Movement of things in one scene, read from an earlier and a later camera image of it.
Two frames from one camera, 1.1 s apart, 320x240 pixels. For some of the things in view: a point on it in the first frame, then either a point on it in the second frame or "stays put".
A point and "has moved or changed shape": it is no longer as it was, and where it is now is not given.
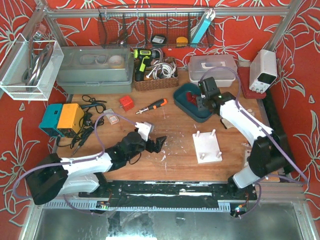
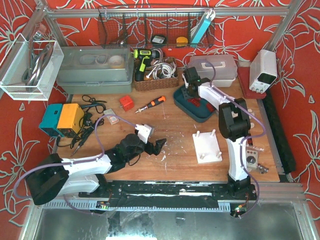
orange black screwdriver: (154, 106) has moved or changed shape
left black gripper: (150, 145) stays put
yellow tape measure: (182, 42) stays put
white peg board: (207, 147) stays put
